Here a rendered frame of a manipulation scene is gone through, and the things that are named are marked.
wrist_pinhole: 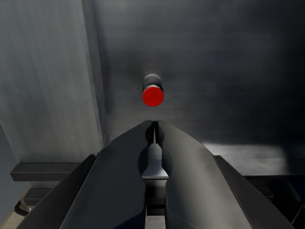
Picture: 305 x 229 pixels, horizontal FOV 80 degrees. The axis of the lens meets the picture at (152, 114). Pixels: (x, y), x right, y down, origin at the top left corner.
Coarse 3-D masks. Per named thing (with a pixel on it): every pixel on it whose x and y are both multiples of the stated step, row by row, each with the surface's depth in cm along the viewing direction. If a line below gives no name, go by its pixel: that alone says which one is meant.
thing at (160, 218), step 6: (156, 204) 30; (162, 204) 30; (150, 210) 29; (156, 210) 29; (162, 210) 29; (150, 216) 29; (156, 216) 29; (162, 216) 29; (150, 222) 35; (156, 222) 35; (162, 222) 35; (150, 228) 36; (156, 228) 36; (162, 228) 36
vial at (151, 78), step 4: (148, 76) 20; (152, 76) 20; (156, 76) 20; (144, 80) 20; (148, 80) 19; (152, 80) 19; (156, 80) 19; (160, 80) 20; (144, 84) 19; (148, 84) 18; (152, 84) 18; (156, 84) 18; (160, 84) 19; (144, 88) 19; (160, 88) 18
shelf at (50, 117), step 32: (0, 0) 18; (32, 0) 18; (64, 0) 18; (0, 32) 19; (32, 32) 19; (64, 32) 19; (0, 64) 21; (32, 64) 21; (64, 64) 21; (0, 96) 23; (32, 96) 23; (64, 96) 23; (32, 128) 25; (64, 128) 25; (96, 128) 25; (32, 160) 28; (64, 160) 28; (288, 192) 32
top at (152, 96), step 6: (144, 90) 18; (150, 90) 17; (156, 90) 17; (144, 96) 18; (150, 96) 18; (156, 96) 18; (162, 96) 18; (144, 102) 18; (150, 102) 18; (156, 102) 18
